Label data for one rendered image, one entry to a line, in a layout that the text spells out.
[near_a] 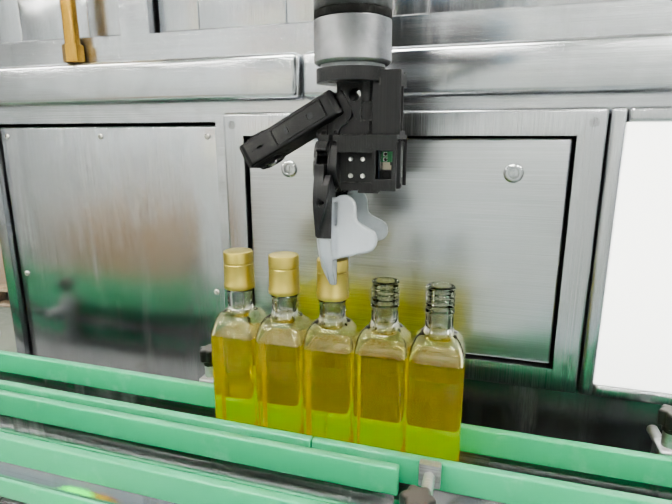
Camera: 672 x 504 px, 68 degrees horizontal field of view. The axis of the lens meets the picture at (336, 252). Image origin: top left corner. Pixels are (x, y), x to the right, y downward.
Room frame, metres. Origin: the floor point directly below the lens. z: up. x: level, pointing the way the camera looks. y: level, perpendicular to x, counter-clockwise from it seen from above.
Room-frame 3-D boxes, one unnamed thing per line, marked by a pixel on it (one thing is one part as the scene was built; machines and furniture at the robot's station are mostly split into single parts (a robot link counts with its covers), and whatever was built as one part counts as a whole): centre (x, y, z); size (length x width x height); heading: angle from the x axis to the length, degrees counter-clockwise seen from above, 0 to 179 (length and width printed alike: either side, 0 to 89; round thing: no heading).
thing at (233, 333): (0.56, 0.11, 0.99); 0.06 x 0.06 x 0.21; 73
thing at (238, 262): (0.56, 0.11, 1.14); 0.04 x 0.04 x 0.04
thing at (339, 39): (0.52, -0.02, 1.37); 0.08 x 0.08 x 0.05
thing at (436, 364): (0.49, -0.11, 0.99); 0.06 x 0.06 x 0.21; 74
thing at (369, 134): (0.51, -0.02, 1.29); 0.09 x 0.08 x 0.12; 74
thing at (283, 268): (0.54, 0.06, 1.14); 0.04 x 0.04 x 0.04
